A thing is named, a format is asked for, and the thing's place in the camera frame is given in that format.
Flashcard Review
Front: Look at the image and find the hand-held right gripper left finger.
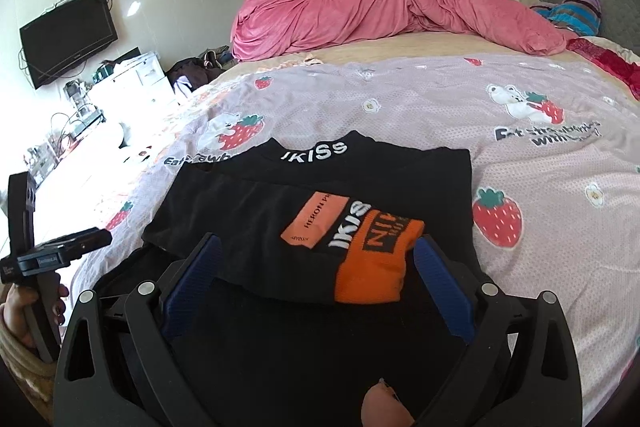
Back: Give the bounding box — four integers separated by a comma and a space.
54, 233, 223, 427

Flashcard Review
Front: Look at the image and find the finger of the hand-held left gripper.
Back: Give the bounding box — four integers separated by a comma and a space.
62, 229, 113, 256

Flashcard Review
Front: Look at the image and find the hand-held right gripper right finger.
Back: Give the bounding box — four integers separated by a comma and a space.
414, 234, 583, 427

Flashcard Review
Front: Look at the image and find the black sweater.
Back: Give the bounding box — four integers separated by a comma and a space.
95, 130, 496, 427

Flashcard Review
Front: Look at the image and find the dark clothes pile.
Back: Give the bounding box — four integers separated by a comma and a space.
167, 48, 241, 100

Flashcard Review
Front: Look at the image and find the person's left hand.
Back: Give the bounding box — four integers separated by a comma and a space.
0, 282, 71, 350

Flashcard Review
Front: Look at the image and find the person's right hand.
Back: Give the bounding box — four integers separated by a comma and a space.
361, 379, 416, 427

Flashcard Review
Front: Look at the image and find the cluttered desk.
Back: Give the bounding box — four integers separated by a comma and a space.
27, 77, 107, 170

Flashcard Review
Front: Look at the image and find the white cabinet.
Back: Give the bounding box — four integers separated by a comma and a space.
87, 51, 176, 128

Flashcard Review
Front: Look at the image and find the strawberry printed bed sheet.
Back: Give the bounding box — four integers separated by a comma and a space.
70, 49, 640, 423

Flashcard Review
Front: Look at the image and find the black television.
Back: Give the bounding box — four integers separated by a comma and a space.
19, 0, 119, 91

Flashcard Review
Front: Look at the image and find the beige bed sheet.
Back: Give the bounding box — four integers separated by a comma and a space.
295, 29, 576, 65

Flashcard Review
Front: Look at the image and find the red patterned pillow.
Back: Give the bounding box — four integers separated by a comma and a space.
567, 36, 640, 100

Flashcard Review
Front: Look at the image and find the pink duvet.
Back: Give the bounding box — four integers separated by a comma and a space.
231, 0, 581, 62

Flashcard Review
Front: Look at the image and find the blue striped cloth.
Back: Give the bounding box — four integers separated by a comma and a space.
530, 0, 603, 35

